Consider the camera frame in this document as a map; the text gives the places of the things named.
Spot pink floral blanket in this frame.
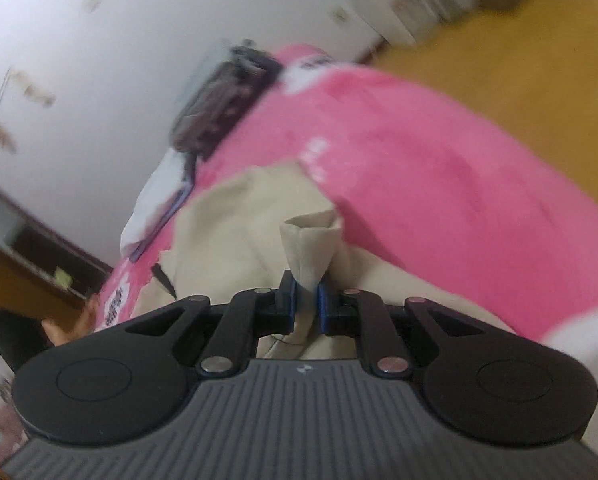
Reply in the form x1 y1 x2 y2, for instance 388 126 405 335
97 46 598 358

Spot beige zip hoodie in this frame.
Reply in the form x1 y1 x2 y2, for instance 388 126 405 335
133 162 506 360

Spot person left leg black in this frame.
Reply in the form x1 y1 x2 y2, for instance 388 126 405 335
0 294 100 373

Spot folded purple cloth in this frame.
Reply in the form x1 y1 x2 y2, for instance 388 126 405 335
128 182 194 263

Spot folded grey brown blankets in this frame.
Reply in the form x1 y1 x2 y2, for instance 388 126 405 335
169 40 283 160

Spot folded white towel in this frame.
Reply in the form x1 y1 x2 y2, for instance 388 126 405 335
120 148 196 258

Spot wall hook rack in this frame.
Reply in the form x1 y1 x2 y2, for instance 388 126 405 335
0 66 56 155

